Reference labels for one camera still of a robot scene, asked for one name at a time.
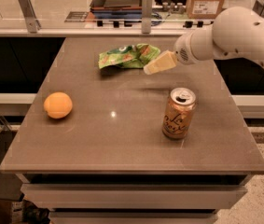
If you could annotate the orange fruit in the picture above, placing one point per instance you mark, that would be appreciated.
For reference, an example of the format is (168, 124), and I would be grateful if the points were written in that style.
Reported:
(58, 105)

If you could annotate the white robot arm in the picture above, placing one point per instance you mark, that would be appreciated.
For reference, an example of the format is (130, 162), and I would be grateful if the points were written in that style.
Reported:
(237, 32)

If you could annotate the middle metal glass bracket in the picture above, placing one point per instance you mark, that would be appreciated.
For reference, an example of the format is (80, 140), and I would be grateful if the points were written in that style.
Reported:
(146, 16)

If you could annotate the green rice chip bag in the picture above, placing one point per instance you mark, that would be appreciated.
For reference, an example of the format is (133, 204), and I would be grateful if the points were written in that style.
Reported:
(132, 56)

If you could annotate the cardboard box with label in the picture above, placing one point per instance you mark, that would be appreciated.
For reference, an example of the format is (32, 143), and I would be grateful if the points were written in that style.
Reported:
(203, 9)

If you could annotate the white table drawer front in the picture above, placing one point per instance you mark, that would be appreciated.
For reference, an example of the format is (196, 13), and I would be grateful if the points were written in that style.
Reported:
(54, 196)

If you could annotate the orange LaCroix soda can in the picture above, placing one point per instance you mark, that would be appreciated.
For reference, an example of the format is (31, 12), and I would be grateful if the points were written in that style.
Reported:
(179, 112)

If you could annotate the left metal glass bracket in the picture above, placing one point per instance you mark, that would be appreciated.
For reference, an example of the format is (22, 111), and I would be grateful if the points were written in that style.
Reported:
(31, 21)

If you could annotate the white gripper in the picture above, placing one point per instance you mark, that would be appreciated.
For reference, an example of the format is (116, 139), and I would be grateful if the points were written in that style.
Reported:
(183, 50)

